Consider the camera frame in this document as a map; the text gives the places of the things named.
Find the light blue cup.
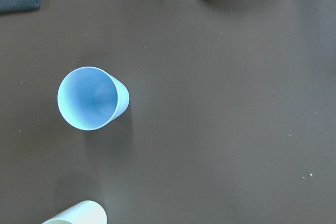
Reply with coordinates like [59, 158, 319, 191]
[57, 66, 130, 131]

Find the cream white cup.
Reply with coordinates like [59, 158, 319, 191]
[43, 200, 108, 224]

